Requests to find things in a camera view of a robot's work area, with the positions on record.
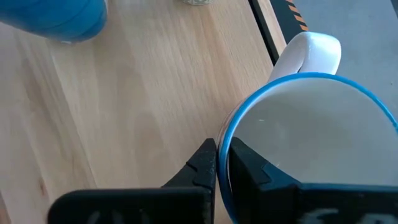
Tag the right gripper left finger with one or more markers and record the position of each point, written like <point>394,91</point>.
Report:
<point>155,205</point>

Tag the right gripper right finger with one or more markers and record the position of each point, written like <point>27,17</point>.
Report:
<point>280,205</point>

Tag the red white patterned mug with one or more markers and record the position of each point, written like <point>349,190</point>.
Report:
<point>311,130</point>

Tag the grey geometric patterned mug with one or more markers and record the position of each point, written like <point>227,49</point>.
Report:
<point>197,2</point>

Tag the black hazard striped mat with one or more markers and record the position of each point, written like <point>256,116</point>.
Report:
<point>286,15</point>

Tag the wooden shelf black frame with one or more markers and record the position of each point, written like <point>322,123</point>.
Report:
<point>124,109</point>

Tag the black table frame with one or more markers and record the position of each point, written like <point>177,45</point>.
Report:
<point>264,28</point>

